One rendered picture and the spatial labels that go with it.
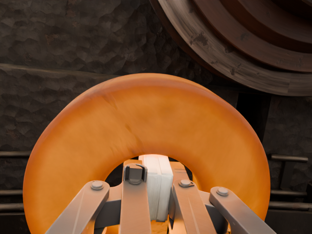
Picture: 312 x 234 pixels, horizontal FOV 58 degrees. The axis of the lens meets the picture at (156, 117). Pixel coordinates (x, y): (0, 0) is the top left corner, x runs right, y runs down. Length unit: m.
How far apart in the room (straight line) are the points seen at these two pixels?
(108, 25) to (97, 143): 0.38
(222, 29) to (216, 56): 0.04
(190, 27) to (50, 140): 0.26
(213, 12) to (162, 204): 0.27
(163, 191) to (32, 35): 0.44
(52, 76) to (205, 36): 0.25
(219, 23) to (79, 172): 0.27
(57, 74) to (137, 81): 0.34
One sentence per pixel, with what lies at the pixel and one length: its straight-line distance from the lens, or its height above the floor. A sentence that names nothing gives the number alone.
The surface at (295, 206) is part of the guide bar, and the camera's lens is 0.51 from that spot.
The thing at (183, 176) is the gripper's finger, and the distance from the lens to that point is 0.17.
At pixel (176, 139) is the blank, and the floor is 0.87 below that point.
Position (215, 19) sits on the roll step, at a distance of 0.37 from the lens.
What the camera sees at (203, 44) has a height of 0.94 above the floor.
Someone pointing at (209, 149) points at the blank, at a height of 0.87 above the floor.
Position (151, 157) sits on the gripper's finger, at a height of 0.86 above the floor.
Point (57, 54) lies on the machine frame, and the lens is 0.54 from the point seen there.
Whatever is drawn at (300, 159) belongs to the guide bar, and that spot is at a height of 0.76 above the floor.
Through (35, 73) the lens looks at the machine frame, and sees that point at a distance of 0.50.
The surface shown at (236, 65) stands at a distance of 0.40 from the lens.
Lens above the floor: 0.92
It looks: 12 degrees down
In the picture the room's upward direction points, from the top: 6 degrees clockwise
